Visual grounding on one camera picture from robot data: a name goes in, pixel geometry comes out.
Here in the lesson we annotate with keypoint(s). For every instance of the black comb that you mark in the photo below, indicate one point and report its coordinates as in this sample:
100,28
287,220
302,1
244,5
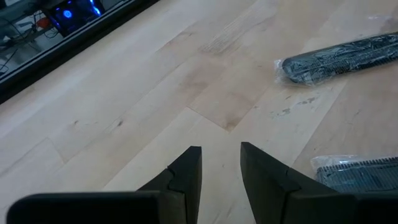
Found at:
335,60

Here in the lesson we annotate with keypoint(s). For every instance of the small orange object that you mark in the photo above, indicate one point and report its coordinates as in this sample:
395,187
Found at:
43,22

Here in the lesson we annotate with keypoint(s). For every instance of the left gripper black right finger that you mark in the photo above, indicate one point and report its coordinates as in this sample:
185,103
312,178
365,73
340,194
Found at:
267,193

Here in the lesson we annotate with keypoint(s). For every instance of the blue pouch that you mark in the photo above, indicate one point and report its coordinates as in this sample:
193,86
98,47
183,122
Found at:
357,177

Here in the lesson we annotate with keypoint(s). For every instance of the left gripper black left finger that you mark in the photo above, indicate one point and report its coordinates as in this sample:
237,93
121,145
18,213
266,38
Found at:
186,186

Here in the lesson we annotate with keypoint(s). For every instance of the computer case with blue lights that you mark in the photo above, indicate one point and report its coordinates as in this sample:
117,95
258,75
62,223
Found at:
71,15

